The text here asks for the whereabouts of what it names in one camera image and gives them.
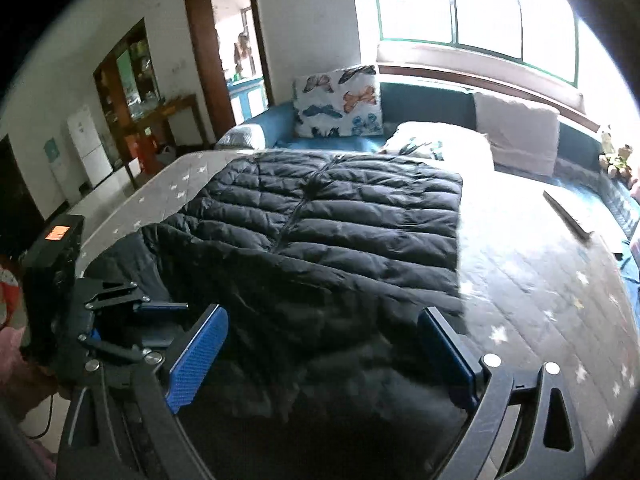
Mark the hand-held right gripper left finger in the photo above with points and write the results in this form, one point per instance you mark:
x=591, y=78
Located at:
x=195, y=360

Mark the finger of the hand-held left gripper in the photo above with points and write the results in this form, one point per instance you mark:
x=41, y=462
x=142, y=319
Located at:
x=115, y=294
x=115, y=345

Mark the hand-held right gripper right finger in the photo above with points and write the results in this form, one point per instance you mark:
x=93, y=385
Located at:
x=445, y=355

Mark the black puffer jacket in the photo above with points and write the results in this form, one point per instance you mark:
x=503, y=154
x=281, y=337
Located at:
x=325, y=240

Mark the person's left forearm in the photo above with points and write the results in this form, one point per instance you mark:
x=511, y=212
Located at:
x=17, y=360

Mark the grey star print mattress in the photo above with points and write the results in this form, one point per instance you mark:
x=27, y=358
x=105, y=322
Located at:
x=525, y=300

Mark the white water dispenser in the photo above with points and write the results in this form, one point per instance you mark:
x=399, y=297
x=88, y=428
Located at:
x=56, y=165

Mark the red stool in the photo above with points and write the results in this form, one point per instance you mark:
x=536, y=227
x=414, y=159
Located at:
x=145, y=152

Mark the white refrigerator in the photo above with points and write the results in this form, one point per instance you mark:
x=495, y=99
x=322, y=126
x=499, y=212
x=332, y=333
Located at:
x=90, y=145

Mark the grey flat board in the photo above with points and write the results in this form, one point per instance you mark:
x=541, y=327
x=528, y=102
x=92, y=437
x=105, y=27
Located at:
x=567, y=214

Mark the grey quilted blanket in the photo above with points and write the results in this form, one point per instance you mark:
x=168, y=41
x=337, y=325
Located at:
x=240, y=136

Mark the small butterfly print pillow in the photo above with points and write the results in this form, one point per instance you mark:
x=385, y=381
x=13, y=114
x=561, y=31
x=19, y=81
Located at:
x=440, y=142

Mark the wooden display cabinet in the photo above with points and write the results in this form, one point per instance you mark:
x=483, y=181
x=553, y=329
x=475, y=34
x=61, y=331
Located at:
x=130, y=75

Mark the blue white kitchen cabinet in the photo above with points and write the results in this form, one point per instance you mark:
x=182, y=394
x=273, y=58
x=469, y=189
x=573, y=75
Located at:
x=247, y=100

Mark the white cushion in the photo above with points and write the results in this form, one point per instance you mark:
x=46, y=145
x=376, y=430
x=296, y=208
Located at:
x=520, y=130

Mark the pink plush toy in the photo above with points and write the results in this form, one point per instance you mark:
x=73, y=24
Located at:
x=636, y=190

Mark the brown plush bear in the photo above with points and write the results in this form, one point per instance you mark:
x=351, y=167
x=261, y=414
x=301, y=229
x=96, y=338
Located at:
x=620, y=160

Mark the white plush toy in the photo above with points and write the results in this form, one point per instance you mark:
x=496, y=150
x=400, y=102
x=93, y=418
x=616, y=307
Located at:
x=607, y=137

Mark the large butterfly print pillow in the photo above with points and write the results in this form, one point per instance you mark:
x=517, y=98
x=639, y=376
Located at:
x=335, y=102

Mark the green framed window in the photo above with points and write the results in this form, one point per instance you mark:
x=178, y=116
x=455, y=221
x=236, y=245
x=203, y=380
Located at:
x=475, y=5

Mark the brown wooden door frame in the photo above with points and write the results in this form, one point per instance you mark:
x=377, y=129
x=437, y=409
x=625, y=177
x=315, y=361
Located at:
x=200, y=60

